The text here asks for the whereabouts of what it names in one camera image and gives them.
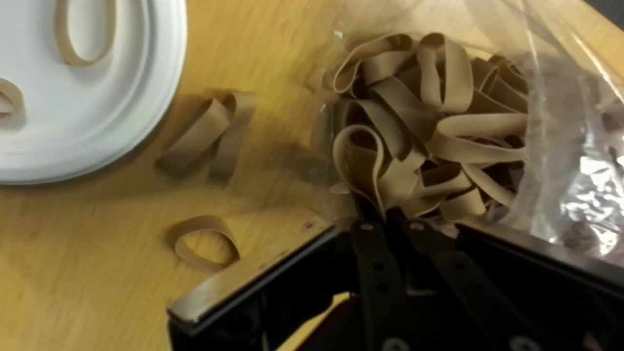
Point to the small white paper plate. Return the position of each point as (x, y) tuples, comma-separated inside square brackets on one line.
[(98, 117)]

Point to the clear plastic bag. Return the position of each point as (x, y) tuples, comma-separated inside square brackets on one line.
[(578, 162)]

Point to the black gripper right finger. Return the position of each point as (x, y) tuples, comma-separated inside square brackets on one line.
[(455, 285)]

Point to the large tan rubber band heap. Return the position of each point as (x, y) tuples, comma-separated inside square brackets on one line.
[(455, 148)]

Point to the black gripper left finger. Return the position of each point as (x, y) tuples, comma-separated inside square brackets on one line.
[(381, 285)]

